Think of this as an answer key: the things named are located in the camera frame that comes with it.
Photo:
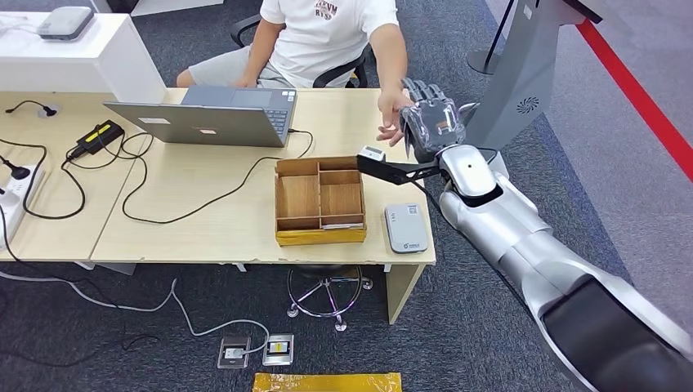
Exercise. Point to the black office chair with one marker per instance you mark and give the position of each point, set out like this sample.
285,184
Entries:
242,27

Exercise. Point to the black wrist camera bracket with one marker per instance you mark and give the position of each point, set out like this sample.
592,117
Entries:
390,170

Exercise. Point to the white power strip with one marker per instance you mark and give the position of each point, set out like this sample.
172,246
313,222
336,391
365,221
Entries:
12,205

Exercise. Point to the black stanchion pole with base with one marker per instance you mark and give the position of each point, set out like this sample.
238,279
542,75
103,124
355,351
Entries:
495,38

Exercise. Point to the yellow taped box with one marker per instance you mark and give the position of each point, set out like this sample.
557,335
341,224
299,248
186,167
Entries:
325,383

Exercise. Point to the grey card reader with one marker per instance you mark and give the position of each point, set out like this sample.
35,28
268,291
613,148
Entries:
406,230

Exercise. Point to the grey kiosk stand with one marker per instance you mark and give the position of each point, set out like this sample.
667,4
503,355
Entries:
522,65

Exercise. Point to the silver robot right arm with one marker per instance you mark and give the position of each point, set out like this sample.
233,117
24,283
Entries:
503,227

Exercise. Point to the person's right forearm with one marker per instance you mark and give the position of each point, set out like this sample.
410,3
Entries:
265,51

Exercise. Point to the person's right hand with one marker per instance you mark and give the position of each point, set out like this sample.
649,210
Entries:
246,83

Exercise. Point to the chrome round stanchion base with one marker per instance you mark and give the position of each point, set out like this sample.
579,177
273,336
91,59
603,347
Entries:
472,111

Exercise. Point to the chrome stool base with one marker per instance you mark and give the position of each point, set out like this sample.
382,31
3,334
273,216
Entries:
325,297

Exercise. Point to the white furniture panel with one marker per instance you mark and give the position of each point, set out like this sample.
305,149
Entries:
178,5

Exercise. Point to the person's left hand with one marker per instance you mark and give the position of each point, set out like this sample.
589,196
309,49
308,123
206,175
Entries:
391,111

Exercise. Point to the person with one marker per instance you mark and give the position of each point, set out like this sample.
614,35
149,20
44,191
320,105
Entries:
325,38

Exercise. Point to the floor socket with yellow label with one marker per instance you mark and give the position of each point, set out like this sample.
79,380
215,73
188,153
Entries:
278,350

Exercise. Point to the grey open laptop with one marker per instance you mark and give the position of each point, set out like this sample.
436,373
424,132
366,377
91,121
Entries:
206,124

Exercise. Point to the floor socket with white plug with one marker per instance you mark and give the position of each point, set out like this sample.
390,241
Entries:
234,353

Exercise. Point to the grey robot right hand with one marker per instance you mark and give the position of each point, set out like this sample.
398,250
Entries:
436,124

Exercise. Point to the beige desk with side leg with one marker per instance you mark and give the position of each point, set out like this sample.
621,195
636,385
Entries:
227,216

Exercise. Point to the grey device on counter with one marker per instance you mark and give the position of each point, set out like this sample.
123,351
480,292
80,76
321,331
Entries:
66,23

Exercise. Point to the beige desk with power strip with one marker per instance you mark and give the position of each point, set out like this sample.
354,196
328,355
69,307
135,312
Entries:
49,238

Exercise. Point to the pale room key card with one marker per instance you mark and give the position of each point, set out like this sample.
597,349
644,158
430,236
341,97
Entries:
343,225

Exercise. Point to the wooden compartment box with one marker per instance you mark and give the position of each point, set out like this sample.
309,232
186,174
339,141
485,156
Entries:
295,197

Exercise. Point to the white counter cabinet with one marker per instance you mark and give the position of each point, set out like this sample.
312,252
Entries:
81,65

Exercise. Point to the black plug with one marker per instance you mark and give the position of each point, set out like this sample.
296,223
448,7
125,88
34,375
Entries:
19,172

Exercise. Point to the person's left forearm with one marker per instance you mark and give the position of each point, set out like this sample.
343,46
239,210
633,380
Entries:
391,67

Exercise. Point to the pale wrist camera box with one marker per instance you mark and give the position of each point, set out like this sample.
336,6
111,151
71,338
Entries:
372,153

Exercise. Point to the black power adapter yellow label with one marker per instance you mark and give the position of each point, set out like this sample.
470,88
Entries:
99,135

